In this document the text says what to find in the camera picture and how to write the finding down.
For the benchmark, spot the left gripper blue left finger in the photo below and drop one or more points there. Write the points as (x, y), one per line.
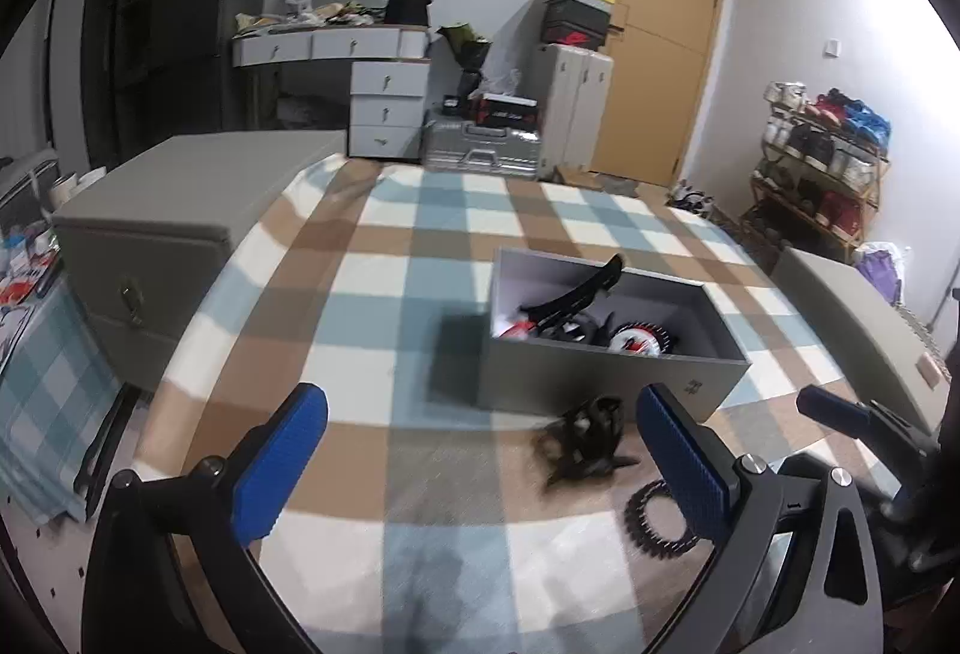
(265, 467)

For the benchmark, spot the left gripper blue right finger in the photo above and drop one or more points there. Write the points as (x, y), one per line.
(694, 463)

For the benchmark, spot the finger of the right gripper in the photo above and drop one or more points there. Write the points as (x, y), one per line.
(834, 412)

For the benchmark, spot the large black hair claw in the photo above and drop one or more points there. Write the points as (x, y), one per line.
(584, 442)

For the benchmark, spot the white round flag badge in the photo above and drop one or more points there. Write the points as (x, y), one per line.
(637, 338)

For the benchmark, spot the long black hair claw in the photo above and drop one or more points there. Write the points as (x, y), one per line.
(562, 308)

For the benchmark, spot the red small hair clip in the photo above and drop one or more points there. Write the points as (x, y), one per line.
(519, 330)

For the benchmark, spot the purple bag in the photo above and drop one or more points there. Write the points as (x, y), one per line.
(884, 264)

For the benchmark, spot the plaid bed blanket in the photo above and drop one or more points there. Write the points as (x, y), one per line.
(425, 521)

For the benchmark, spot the grey open cardboard box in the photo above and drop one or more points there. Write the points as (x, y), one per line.
(558, 368)

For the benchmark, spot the wooden shoe rack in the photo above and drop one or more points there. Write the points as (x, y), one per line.
(817, 185)

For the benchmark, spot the grey bedside cabinet left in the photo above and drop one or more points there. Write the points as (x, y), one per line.
(143, 245)

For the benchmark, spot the silver suitcase lying flat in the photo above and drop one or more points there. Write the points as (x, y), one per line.
(459, 145)

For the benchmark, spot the white upright suitcase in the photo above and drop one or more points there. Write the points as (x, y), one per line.
(571, 88)

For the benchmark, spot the black red box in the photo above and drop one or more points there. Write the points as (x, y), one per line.
(496, 111)

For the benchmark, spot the white dressing table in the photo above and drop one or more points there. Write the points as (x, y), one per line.
(380, 72)

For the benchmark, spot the stack of shoe boxes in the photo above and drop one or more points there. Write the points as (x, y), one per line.
(578, 23)

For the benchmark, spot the wooden door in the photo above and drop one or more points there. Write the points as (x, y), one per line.
(661, 51)

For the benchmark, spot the black refrigerator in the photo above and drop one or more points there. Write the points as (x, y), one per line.
(190, 65)

